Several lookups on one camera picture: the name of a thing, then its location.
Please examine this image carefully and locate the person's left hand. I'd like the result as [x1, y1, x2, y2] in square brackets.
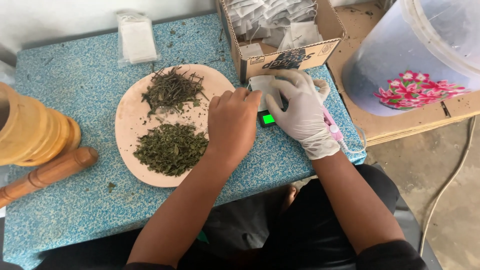
[207, 88, 263, 163]

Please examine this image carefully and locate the person's right hand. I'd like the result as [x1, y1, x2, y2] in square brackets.
[265, 68, 341, 160]

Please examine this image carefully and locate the white tea bag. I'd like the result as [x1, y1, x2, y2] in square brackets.
[249, 75, 284, 112]

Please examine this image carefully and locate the black digital pocket scale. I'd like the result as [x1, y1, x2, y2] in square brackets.
[257, 98, 289, 128]

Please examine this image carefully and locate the brown cardboard box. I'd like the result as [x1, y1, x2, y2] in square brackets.
[216, 0, 346, 84]

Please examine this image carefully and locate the pile of dried herb stems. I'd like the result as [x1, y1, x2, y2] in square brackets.
[141, 66, 209, 117]

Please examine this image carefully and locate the heap of white tea bags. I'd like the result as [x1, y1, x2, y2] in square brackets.
[224, 0, 324, 59]

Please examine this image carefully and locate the pile of dried green leaves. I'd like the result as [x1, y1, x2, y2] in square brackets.
[133, 123, 209, 177]

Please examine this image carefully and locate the pink handheld heat sealer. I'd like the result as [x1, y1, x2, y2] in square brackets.
[279, 92, 344, 142]

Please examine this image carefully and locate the person's foot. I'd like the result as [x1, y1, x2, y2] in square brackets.
[279, 185, 300, 216]

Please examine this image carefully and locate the pink round plate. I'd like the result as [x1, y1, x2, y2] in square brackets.
[115, 64, 236, 188]

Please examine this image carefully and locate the plastic packet of tea bags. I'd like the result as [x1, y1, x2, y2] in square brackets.
[115, 10, 161, 67]

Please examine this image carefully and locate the person's black clothing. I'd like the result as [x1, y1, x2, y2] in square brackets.
[35, 164, 429, 270]

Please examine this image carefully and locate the brown hardboard table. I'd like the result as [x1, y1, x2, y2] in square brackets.
[325, 0, 480, 147]

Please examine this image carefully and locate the translucent flower print bucket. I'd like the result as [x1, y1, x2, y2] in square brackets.
[341, 0, 480, 117]

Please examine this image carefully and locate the wooden pestle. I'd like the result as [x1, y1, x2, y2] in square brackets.
[0, 146, 99, 209]

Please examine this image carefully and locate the wooden mortar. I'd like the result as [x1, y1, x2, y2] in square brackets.
[0, 82, 82, 167]

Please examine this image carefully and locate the white sealer cable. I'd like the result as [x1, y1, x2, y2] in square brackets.
[337, 125, 367, 155]

